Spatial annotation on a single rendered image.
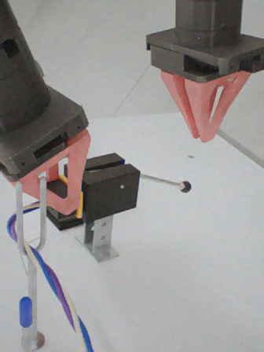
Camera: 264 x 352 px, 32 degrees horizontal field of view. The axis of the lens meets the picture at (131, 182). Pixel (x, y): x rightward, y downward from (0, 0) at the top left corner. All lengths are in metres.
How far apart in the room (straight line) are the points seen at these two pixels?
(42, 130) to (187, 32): 0.16
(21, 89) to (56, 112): 0.03
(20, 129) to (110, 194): 0.12
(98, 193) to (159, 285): 0.10
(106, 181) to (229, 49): 0.15
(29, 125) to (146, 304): 0.19
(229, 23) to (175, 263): 0.22
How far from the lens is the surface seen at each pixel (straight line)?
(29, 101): 0.32
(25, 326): 0.30
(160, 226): 0.50
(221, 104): 0.46
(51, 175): 0.41
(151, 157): 0.65
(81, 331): 0.26
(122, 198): 0.42
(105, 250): 0.46
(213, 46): 0.41
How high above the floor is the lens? 1.38
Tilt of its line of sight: 38 degrees down
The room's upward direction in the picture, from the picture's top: 55 degrees counter-clockwise
